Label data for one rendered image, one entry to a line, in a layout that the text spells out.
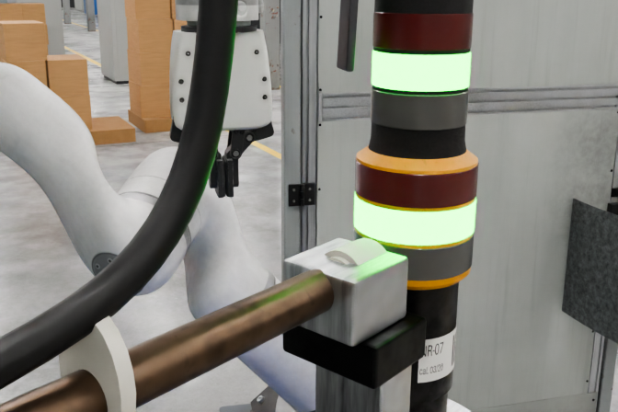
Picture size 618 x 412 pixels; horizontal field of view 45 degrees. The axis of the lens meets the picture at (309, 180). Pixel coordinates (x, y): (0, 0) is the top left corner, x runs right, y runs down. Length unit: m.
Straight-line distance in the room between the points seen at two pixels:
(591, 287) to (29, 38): 6.25
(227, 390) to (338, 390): 2.92
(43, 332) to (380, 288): 0.11
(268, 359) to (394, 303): 0.81
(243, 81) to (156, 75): 7.74
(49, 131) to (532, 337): 2.03
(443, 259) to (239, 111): 0.51
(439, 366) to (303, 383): 0.80
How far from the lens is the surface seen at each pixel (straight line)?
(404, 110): 0.25
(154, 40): 8.42
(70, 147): 0.95
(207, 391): 3.18
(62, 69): 7.84
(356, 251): 0.24
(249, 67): 0.74
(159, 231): 0.18
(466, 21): 0.25
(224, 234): 1.02
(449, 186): 0.25
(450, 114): 0.25
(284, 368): 1.06
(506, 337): 2.63
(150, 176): 0.99
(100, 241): 0.93
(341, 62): 0.25
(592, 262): 2.53
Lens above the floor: 1.63
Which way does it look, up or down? 15 degrees down
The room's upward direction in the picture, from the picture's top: straight up
